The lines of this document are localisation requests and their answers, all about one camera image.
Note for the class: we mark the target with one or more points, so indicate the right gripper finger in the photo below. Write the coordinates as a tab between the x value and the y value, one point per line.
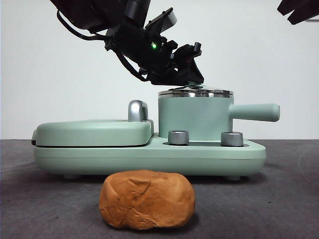
290	6
305	13

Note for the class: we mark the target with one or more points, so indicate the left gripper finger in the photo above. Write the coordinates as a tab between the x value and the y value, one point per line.
172	79
190	69

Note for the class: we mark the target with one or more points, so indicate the glass lid with green knob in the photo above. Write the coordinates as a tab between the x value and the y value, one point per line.
199	94

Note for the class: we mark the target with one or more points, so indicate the brown potato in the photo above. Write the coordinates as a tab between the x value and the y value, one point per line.
147	199

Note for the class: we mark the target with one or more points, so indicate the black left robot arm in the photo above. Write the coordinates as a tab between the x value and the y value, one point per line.
134	42

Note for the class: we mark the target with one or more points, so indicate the silver control knob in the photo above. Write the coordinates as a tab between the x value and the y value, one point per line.
178	137
231	139

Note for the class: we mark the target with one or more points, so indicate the mint green breakfast machine base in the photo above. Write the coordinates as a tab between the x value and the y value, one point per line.
149	159

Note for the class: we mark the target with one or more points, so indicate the mint green griddle cover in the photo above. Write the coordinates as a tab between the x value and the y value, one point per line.
92	133

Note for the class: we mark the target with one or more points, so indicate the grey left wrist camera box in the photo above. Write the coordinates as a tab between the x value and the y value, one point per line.
169	18

